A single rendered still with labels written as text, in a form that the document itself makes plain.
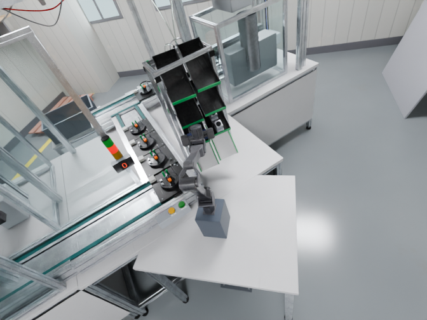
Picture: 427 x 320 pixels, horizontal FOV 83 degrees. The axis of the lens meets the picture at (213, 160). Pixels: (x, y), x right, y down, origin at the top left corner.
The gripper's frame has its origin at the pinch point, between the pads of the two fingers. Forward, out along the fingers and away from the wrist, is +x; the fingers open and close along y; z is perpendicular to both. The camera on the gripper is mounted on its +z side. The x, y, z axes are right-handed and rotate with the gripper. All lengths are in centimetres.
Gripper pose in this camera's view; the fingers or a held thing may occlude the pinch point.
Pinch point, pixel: (196, 134)
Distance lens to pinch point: 139.4
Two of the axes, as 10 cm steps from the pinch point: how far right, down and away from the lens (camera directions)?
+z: -2.1, -8.5, -4.8
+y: -9.6, 2.7, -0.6
